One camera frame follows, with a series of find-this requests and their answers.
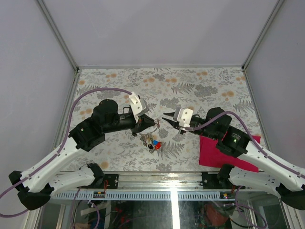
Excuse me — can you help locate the red folded cloth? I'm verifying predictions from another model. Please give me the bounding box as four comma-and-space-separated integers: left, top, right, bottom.
199, 136, 259, 173

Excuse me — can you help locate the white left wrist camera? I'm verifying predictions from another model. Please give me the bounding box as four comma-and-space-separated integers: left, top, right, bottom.
129, 92, 149, 122

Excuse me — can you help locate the aluminium enclosure frame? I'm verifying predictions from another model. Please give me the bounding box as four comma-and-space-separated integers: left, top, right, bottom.
23, 0, 293, 229

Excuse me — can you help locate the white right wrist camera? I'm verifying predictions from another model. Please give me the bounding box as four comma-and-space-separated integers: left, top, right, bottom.
173, 107, 193, 128

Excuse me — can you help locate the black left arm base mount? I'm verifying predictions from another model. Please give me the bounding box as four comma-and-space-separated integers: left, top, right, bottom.
88, 163, 119, 190

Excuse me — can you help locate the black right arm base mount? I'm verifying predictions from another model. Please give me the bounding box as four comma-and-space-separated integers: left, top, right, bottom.
199, 164, 246, 189

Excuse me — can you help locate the red tagged key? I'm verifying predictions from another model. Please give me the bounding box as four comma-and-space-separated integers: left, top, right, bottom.
148, 142, 162, 154

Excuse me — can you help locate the floral patterned table mat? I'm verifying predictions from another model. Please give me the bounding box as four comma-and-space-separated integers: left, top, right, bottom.
64, 67, 264, 172

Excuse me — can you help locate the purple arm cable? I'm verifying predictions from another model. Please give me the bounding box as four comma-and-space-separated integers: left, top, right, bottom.
0, 87, 132, 219
189, 111, 305, 178

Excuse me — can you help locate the large metal keyring with clips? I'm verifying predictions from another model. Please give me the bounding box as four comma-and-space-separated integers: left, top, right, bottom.
140, 119, 160, 147

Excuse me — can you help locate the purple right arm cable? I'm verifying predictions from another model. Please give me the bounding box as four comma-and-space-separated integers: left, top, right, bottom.
189, 111, 305, 178

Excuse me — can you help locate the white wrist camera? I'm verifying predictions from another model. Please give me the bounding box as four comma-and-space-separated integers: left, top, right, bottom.
129, 92, 149, 122
173, 107, 193, 128

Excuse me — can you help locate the grey slotted cable duct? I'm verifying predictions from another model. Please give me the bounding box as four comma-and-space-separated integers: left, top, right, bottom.
52, 190, 222, 201

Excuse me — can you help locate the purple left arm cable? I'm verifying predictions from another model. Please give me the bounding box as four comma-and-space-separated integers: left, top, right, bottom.
0, 87, 132, 219

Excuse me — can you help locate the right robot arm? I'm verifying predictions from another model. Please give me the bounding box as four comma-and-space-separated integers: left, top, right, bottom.
163, 107, 305, 210

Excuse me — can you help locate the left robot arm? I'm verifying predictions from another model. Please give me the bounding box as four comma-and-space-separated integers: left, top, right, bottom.
9, 99, 155, 210

